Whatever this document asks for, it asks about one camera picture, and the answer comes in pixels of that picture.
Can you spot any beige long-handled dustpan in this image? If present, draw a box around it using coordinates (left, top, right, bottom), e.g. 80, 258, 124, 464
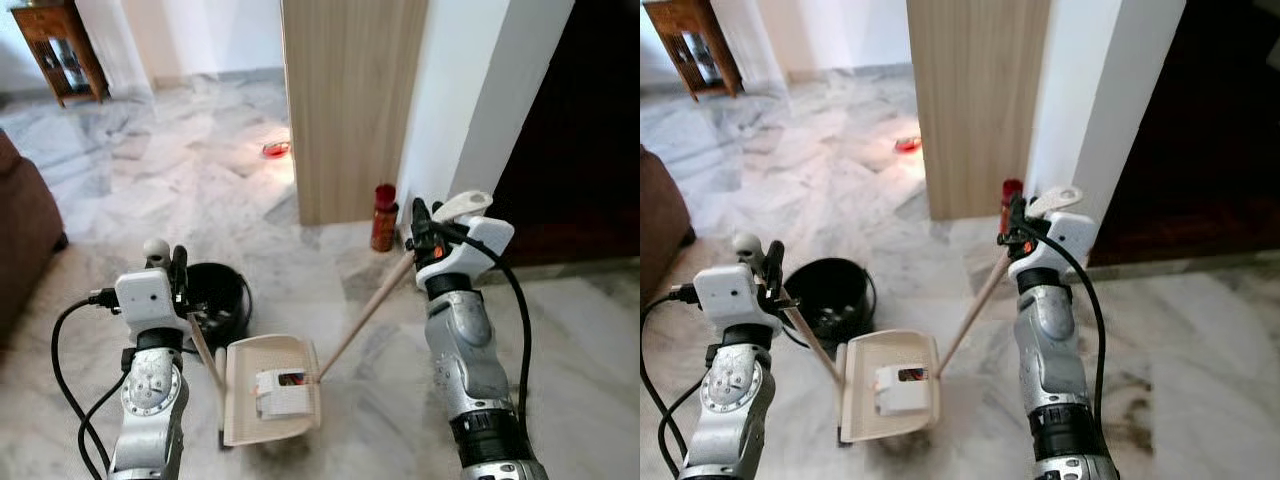
733, 233, 943, 444
143, 238, 323, 448

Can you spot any black round bin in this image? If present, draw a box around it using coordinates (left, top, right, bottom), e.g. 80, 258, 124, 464
183, 262, 253, 351
783, 258, 878, 346

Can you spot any light wood panel cabinet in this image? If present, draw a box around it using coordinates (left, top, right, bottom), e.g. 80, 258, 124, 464
905, 0, 1053, 221
280, 0, 431, 226

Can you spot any brown sofa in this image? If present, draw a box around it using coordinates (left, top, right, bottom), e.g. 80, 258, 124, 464
0, 130, 69, 346
640, 145, 696, 301

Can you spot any dark brown wooden door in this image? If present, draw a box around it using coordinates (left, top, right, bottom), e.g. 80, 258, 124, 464
1085, 0, 1280, 269
490, 0, 641, 271

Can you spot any dark wooden side table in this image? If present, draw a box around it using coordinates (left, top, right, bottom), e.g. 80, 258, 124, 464
10, 0, 109, 108
643, 0, 744, 101

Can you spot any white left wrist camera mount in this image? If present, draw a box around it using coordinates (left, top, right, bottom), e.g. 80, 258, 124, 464
113, 267, 191, 336
693, 263, 773, 336

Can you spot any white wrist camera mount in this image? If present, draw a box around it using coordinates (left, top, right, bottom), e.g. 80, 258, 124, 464
113, 267, 191, 336
1008, 212, 1099, 281
693, 263, 773, 336
415, 215, 516, 293

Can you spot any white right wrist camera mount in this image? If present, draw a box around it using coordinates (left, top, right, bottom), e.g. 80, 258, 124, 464
415, 215, 516, 293
1008, 212, 1099, 281

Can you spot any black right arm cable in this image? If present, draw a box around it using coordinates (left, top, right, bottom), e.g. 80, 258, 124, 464
1035, 225, 1109, 431
438, 228, 533, 433

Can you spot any short black left arm cable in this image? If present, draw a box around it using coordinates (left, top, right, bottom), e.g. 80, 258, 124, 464
78, 365, 136, 480
655, 375, 716, 480

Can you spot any long looped black left arm cable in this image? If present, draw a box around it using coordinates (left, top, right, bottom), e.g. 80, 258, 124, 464
640, 285, 701, 471
50, 290, 126, 479

